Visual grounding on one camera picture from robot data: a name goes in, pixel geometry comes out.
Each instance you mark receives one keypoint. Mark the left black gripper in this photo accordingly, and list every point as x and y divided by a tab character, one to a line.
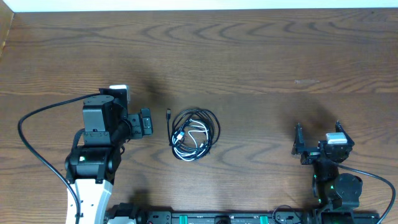
138	129

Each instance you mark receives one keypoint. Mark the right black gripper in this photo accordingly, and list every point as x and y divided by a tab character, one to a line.
310	154

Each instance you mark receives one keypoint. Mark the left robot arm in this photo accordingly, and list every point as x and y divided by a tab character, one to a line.
96	152

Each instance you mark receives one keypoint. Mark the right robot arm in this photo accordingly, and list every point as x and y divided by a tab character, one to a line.
338	194

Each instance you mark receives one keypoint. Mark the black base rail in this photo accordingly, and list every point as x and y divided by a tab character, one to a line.
128	213

